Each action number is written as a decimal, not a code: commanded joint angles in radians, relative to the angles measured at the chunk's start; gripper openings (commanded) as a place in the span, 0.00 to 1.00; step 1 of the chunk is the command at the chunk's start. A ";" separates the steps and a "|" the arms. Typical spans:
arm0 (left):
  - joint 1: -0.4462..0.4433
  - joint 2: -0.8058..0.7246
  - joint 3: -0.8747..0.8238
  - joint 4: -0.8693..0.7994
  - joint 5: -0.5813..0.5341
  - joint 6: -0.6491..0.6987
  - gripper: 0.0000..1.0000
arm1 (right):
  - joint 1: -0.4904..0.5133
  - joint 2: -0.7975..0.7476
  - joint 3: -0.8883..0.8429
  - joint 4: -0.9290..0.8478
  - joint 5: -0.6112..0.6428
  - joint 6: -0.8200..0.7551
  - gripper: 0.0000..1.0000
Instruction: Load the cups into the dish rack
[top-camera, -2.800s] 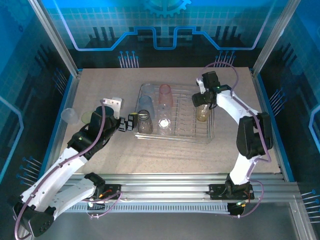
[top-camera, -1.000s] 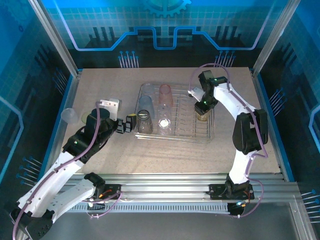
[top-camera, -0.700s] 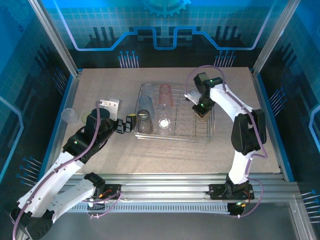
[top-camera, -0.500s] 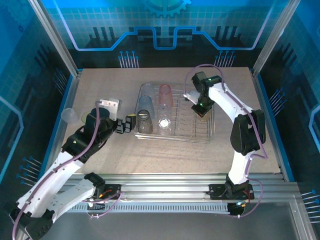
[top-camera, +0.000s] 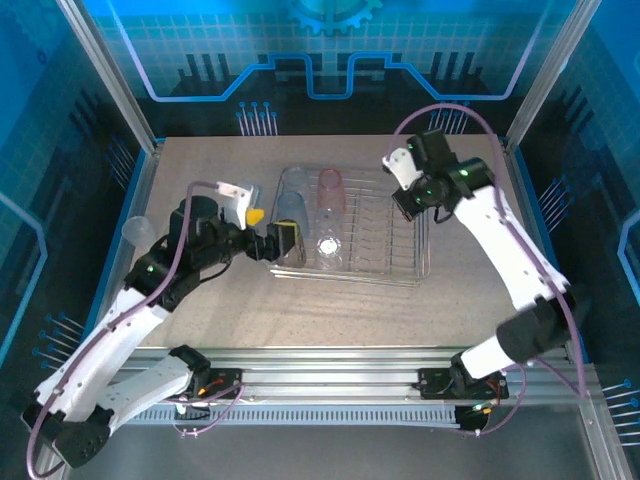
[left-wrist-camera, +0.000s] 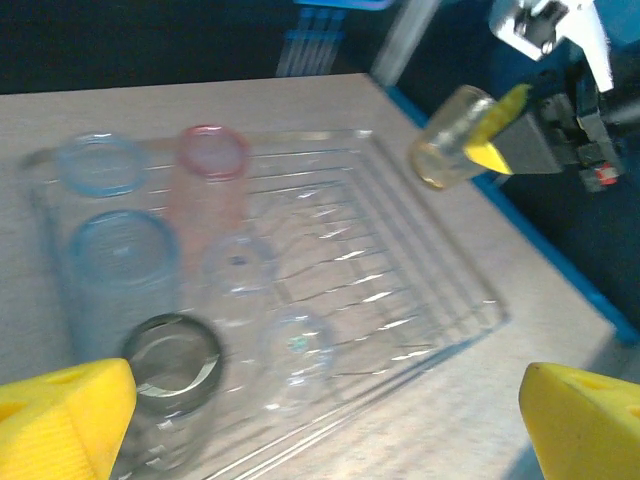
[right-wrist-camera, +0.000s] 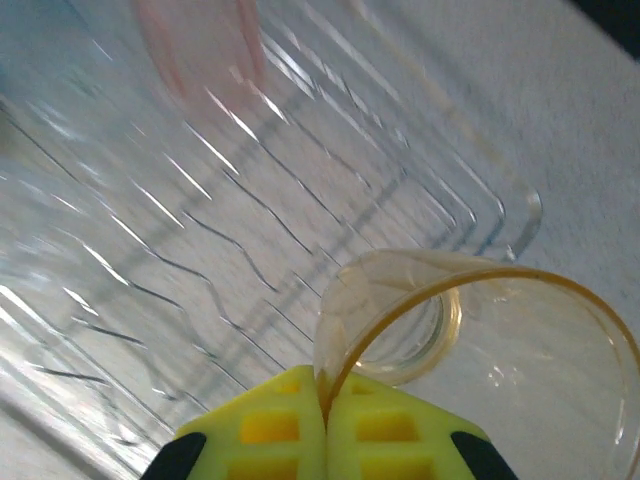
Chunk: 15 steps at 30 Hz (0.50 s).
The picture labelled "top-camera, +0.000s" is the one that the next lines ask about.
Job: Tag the frosted white plastic cup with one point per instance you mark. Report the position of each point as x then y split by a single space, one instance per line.
136 230

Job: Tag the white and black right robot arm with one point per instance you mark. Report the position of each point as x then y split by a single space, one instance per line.
505 250

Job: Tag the blue textured plastic cup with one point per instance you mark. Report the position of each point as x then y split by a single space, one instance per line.
292 210

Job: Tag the red plastic cup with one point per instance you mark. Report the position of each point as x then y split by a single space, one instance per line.
331 190

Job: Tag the dark grey plastic cup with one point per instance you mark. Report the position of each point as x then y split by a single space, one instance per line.
303 252

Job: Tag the aluminium frame post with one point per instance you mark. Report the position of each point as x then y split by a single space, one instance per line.
119 85
547 75

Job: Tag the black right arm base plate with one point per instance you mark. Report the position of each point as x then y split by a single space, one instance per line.
432 382

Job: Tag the grey metal shelf plate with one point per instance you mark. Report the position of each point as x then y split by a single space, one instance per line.
325 455

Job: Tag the aluminium mounting rail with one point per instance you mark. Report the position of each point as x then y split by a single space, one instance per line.
325 372

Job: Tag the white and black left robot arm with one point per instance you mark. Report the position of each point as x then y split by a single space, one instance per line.
110 340

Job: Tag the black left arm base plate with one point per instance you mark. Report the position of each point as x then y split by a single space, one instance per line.
230 374

